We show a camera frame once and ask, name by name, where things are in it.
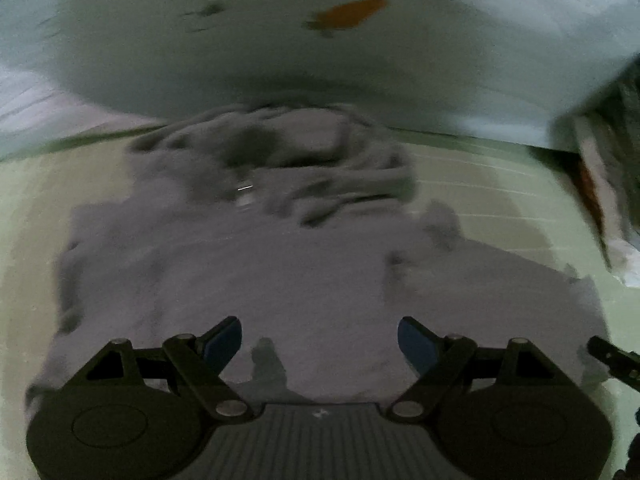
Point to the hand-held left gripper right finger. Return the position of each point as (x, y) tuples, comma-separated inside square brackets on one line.
[(416, 345)]

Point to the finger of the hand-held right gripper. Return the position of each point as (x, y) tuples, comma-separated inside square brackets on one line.
[(617, 360)]

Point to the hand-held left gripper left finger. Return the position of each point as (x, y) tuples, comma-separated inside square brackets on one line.
[(224, 345)]

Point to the grey garment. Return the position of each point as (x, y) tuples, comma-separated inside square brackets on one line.
[(300, 270)]

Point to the green checked mat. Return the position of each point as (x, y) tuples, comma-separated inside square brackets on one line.
[(500, 200)]

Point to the white and orange package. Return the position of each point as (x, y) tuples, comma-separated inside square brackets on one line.
[(592, 185)]

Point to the carrot print bed sheet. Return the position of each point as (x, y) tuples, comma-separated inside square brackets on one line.
[(200, 60)]

